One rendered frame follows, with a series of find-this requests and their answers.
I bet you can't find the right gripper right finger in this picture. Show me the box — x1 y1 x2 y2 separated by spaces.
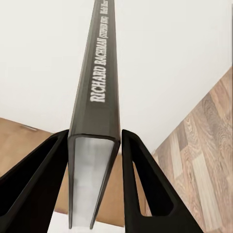
121 129 204 233

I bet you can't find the hardback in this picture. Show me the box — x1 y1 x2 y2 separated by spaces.
67 0 121 230

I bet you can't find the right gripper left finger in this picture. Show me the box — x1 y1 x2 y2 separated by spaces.
0 129 69 233

